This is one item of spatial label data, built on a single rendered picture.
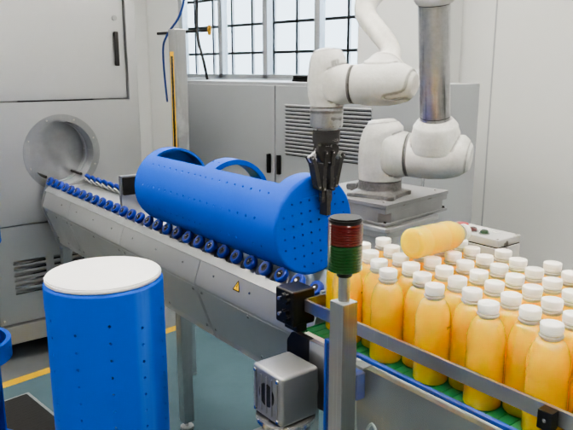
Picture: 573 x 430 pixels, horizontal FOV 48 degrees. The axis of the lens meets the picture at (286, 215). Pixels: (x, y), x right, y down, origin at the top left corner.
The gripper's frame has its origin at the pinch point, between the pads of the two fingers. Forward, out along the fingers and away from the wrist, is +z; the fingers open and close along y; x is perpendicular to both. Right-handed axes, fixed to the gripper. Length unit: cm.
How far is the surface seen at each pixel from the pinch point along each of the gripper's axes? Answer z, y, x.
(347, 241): -6, -40, -51
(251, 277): 23.7, -13.5, 17.2
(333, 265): -1, -41, -49
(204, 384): 116, 31, 124
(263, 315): 31.8, -15.9, 7.6
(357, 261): -2, -38, -52
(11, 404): 101, -56, 133
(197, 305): 42, -13, 51
